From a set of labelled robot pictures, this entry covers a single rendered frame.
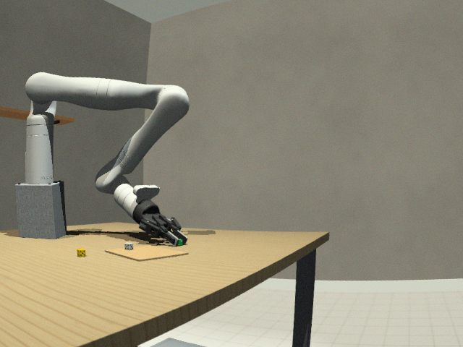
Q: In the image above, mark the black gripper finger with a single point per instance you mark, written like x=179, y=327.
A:
x=175, y=228
x=159, y=231

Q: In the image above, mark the tan square mat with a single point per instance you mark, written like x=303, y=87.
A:
x=146, y=253

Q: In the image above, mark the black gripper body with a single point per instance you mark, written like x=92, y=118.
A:
x=145, y=209

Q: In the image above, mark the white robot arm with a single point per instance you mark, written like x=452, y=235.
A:
x=169, y=103

